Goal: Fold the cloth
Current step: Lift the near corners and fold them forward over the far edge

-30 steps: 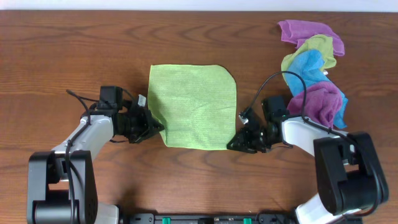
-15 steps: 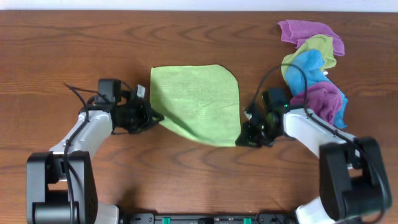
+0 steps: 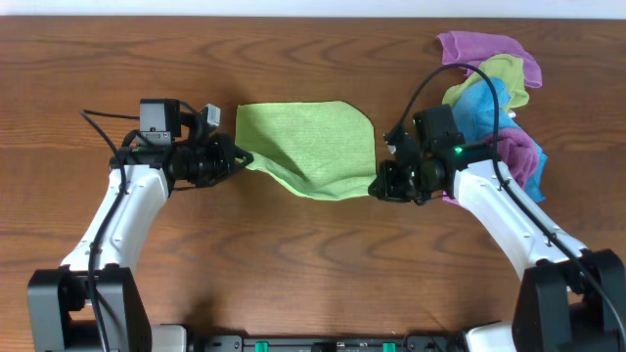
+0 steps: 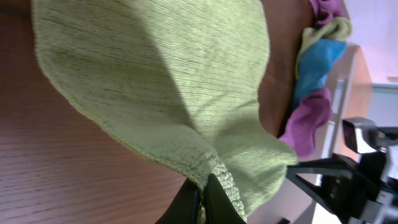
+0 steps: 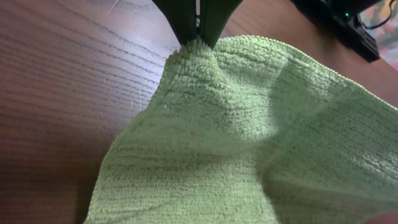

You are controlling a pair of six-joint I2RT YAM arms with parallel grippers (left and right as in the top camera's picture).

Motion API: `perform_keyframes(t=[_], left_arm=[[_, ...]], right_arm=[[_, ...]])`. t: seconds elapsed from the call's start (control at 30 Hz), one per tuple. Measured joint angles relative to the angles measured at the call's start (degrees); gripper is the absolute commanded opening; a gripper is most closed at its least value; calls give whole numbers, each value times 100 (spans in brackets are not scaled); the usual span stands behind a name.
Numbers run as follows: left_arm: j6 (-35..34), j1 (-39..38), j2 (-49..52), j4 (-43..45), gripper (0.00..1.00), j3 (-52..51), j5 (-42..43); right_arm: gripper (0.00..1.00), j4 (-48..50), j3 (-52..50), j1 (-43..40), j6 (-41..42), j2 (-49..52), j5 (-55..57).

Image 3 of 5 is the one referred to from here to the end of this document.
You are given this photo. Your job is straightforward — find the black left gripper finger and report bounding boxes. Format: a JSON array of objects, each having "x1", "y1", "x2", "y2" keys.
[
  {"x1": 219, "y1": 134, "x2": 254, "y2": 164},
  {"x1": 198, "y1": 156, "x2": 254, "y2": 188}
]

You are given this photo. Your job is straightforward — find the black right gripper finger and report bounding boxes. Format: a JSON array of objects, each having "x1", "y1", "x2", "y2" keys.
[
  {"x1": 377, "y1": 192, "x2": 421, "y2": 204},
  {"x1": 368, "y1": 175, "x2": 387, "y2": 199}
]

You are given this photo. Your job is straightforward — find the light green microfiber cloth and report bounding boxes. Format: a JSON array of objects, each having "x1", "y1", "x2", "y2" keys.
[{"x1": 236, "y1": 101, "x2": 376, "y2": 201}]

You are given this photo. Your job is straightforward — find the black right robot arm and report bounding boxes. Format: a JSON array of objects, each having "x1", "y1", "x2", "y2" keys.
[{"x1": 369, "y1": 106, "x2": 625, "y2": 351}]

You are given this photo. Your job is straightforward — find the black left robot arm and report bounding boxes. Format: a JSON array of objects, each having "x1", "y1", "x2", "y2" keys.
[{"x1": 27, "y1": 99, "x2": 253, "y2": 351}]

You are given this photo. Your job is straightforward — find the blue microfiber cloth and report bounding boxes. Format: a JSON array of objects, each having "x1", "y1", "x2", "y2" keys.
[{"x1": 447, "y1": 76, "x2": 549, "y2": 203}]

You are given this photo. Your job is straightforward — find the purple cloth near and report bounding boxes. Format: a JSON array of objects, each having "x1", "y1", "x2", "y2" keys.
[{"x1": 442, "y1": 127, "x2": 541, "y2": 206}]

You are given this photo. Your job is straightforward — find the purple cloth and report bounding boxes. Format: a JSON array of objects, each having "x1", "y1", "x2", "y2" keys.
[
  {"x1": 436, "y1": 30, "x2": 543, "y2": 88},
  {"x1": 442, "y1": 127, "x2": 541, "y2": 206}
]

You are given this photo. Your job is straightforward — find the purple cloth far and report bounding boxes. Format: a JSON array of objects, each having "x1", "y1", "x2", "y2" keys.
[{"x1": 436, "y1": 30, "x2": 543, "y2": 88}]

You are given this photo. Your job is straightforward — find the green cloth in pile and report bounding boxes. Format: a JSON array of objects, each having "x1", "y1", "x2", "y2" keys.
[{"x1": 442, "y1": 54, "x2": 529, "y2": 111}]

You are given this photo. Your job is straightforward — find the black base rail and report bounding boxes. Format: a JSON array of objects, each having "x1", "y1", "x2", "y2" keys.
[{"x1": 187, "y1": 335, "x2": 468, "y2": 352}]

